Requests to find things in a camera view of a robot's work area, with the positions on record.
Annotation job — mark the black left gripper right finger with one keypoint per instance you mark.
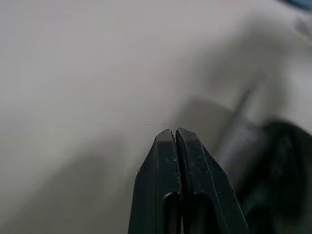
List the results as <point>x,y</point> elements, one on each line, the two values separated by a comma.
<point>207,195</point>

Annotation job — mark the blue object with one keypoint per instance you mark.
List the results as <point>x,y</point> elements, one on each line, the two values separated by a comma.
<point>301,3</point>

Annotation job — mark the black and grey object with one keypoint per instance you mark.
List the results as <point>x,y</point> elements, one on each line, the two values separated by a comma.
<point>273,175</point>

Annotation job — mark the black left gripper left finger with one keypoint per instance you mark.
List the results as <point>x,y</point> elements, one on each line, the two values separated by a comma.
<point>156,185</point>

